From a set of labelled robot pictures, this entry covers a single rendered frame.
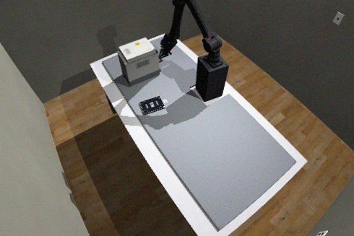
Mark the off-white box-shaped machine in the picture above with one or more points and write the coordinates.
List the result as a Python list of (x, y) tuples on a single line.
[(141, 62)]

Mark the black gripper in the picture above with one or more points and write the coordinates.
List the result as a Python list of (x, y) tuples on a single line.
[(165, 51)]

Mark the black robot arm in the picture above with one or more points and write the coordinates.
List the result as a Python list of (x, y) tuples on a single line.
[(209, 45)]

